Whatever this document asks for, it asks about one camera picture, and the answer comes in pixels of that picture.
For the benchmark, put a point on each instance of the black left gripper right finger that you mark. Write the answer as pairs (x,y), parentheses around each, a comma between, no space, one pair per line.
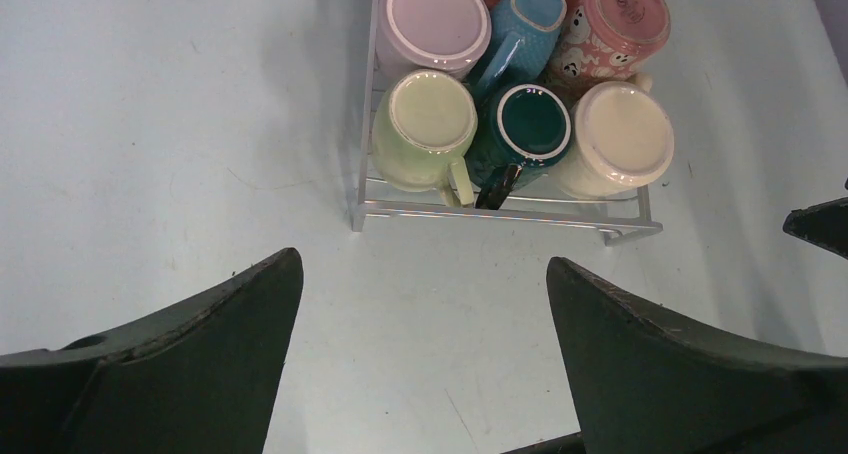
(646,379)

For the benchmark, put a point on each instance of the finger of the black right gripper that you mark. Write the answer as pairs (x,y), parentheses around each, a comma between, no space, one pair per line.
(823,225)

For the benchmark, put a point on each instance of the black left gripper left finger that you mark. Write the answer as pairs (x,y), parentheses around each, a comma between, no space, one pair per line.
(199,376)

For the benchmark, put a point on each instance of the dark teal mug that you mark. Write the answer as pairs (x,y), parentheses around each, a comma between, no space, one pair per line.
(523,131)

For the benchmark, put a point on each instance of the light green mug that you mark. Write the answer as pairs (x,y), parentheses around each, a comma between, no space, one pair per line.
(422,129)

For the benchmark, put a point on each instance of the cream mug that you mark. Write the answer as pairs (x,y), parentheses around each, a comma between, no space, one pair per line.
(622,139)

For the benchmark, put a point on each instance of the pink ghost pattern mug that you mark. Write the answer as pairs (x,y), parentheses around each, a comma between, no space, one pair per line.
(608,39)

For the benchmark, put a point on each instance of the light blue dotted mug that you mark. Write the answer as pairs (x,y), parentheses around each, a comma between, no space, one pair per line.
(524,35)

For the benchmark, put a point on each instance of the lilac mug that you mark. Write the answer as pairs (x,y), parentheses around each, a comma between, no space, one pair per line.
(450,36)

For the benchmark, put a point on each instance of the white wire dish rack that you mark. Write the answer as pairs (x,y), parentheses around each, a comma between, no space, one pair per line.
(621,218)

